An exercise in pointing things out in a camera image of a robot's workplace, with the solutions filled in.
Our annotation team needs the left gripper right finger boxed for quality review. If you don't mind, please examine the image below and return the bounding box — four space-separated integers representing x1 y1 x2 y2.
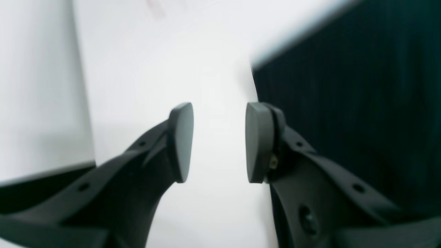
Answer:
245 102 440 248

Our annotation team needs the black t-shirt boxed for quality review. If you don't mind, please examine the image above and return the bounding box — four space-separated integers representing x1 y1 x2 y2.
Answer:
252 0 441 216

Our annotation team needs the black table frame rail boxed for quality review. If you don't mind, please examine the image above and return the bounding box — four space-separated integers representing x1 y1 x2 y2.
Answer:
0 161 96 215

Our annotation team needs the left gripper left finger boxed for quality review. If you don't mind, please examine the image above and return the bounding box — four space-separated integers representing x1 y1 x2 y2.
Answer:
0 103 194 248

